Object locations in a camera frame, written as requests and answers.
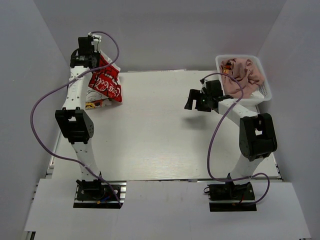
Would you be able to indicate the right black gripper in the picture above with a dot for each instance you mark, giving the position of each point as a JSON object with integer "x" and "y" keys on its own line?
{"x": 194, "y": 95}

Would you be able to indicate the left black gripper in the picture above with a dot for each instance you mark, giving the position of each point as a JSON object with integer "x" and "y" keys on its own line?
{"x": 98, "y": 55}

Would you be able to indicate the white red print t-shirt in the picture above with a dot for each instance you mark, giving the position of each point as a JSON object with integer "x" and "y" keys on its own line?
{"x": 107, "y": 82}

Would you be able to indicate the pink t-shirt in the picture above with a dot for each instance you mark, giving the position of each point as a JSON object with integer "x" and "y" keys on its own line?
{"x": 245, "y": 72}

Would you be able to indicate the plain white t-shirt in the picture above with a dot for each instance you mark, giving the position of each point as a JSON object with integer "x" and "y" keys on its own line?
{"x": 256, "y": 95}

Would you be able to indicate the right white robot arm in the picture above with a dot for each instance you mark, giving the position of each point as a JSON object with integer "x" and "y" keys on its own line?
{"x": 257, "y": 138}

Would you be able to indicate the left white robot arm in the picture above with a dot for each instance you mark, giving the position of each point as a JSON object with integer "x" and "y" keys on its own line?
{"x": 73, "y": 121}

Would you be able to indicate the folded white cartoon t-shirt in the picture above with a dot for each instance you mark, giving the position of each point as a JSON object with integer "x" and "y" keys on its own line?
{"x": 93, "y": 96}

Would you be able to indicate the folded colourful cartoon t-shirt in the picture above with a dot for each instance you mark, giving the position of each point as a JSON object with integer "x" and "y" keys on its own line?
{"x": 101, "y": 103}

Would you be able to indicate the white plastic basket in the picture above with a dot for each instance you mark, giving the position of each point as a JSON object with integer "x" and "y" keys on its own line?
{"x": 264, "y": 88}

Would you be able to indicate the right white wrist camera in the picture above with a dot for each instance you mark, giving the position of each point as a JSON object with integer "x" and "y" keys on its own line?
{"x": 203, "y": 89}

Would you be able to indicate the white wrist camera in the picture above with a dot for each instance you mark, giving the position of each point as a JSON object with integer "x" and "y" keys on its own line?
{"x": 203, "y": 89}
{"x": 95, "y": 41}

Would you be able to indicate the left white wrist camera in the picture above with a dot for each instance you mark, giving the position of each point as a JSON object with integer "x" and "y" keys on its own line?
{"x": 95, "y": 41}

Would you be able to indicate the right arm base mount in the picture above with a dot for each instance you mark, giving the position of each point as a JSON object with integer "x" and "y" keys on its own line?
{"x": 229, "y": 197}

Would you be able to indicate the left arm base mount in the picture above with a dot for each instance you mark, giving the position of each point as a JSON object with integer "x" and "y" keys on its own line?
{"x": 98, "y": 195}

